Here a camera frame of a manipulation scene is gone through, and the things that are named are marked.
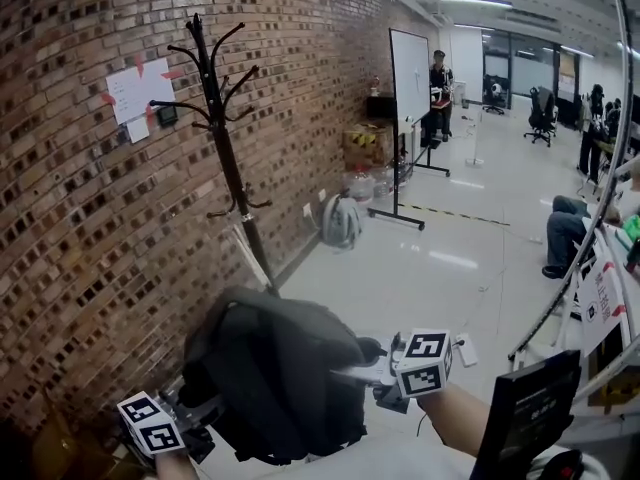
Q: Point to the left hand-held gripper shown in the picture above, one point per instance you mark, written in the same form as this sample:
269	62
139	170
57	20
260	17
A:
150	423

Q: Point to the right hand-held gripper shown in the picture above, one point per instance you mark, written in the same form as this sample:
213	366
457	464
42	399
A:
425	363

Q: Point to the black backpack bag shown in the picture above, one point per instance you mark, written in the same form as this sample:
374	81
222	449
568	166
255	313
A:
280	368

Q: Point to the black metal coat rack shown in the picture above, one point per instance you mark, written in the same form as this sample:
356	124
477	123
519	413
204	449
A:
233	168

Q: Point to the person's left forearm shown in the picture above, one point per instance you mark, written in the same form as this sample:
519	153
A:
175	465

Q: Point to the person's right forearm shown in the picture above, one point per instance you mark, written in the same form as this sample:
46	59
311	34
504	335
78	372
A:
457	418

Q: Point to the person's white shirt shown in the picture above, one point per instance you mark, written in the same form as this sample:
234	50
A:
380	468

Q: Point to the white power strip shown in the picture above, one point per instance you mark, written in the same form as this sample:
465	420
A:
466	352

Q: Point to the black screen panel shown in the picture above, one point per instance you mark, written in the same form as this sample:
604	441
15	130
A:
530	408

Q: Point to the clear water jug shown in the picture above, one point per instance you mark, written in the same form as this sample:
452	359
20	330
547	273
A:
361	185
384	180

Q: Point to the cardboard box with striped labels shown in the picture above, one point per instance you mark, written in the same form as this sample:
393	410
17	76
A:
367	145

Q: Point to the white sign with red marks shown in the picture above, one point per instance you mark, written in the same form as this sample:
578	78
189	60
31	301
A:
602	308

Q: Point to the white floor stand pole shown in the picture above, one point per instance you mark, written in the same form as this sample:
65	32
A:
475	138

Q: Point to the black cabinet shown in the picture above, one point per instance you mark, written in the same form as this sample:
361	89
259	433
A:
380	107

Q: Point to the small red white figurine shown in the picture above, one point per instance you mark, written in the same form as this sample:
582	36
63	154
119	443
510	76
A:
375	88

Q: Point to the small white paper note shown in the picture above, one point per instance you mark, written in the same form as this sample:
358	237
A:
138	130

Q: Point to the white whiteboard on black stand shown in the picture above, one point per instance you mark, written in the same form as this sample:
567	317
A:
410	73

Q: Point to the black office chair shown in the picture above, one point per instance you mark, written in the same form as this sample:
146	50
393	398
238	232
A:
542	110
495	95

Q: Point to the large white paper sheet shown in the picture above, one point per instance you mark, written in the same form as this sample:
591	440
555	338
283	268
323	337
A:
140	90

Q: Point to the black wall control panel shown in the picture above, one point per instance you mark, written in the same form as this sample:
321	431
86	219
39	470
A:
167	115

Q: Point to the curved metal rail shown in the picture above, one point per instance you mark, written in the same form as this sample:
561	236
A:
612	168

